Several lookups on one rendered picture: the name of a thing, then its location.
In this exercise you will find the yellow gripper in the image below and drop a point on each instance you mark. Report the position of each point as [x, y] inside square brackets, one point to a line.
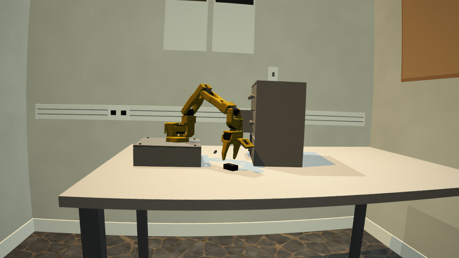
[234, 137]

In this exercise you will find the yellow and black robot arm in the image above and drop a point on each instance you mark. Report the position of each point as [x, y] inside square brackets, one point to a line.
[187, 124]

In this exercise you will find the dark brown chest of drawers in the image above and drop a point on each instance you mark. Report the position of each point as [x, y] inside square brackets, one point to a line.
[279, 123]

